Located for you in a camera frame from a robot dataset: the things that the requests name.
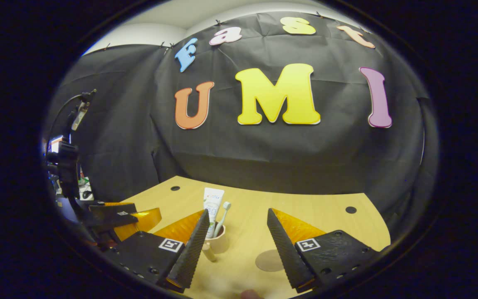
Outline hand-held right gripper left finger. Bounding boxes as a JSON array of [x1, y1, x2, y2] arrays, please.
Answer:
[[105, 208, 211, 294]]

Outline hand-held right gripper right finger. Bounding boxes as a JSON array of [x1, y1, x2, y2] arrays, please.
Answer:
[[266, 207, 383, 294]]

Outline round brown coaster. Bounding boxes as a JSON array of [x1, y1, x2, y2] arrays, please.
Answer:
[[255, 249, 286, 273]]

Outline beige cup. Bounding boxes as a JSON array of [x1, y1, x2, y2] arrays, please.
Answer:
[[202, 224, 230, 262]]

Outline white toothpaste tube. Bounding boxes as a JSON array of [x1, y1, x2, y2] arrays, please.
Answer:
[[203, 187, 225, 240]]

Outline pale green toothbrush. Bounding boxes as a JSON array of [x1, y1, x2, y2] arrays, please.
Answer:
[[213, 201, 232, 238]]

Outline wooden desktop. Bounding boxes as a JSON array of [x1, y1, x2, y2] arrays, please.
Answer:
[[117, 175, 391, 299]]

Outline lit computer monitor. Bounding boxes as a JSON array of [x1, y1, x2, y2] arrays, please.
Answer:
[[47, 135, 63, 154]]

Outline black backdrop cloth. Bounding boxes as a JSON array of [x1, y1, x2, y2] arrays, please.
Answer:
[[44, 12, 441, 225]]

